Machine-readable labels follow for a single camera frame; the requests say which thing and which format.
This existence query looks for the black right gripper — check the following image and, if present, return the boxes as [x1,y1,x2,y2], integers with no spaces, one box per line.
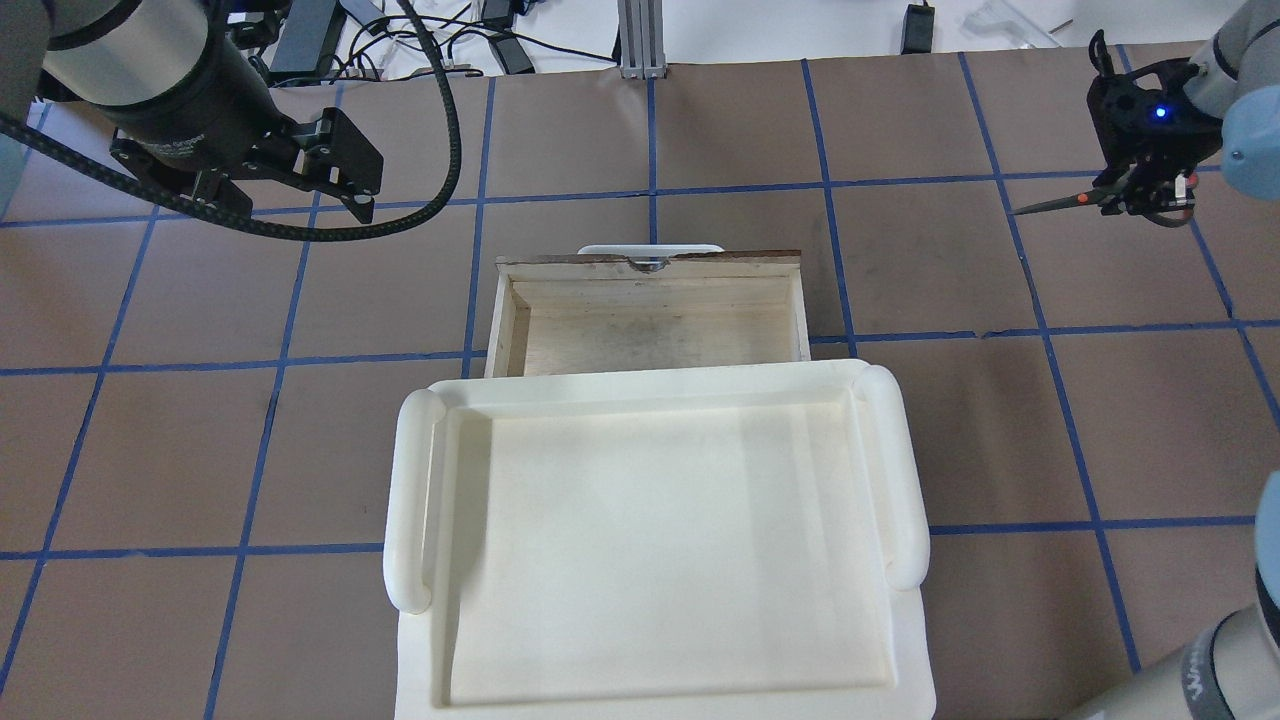
[1087,29,1222,217]

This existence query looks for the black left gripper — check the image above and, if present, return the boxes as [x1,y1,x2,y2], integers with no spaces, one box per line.
[110,108,384,225]

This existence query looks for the grey orange scissors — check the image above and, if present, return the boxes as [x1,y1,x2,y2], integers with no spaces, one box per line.
[1007,178,1196,228]

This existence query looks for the wooden drawer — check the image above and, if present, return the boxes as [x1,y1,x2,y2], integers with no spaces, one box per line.
[484,250,812,378]

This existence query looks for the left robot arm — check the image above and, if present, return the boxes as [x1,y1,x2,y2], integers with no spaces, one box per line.
[3,1,383,224]

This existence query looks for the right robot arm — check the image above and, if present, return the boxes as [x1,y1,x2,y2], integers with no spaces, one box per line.
[1056,1,1277,719]

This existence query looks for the black power adapter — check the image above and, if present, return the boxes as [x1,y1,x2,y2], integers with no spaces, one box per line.
[268,1,346,82]

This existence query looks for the white plastic tray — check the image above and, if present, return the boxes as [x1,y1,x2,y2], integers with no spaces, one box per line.
[383,359,937,719]

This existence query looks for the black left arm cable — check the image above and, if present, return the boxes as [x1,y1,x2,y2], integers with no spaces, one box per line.
[0,0,463,243]

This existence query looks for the white drawer handle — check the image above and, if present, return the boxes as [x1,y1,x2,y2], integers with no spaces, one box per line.
[577,243,724,259]

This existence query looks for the aluminium frame post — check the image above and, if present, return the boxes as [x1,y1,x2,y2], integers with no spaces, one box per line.
[617,0,668,79]

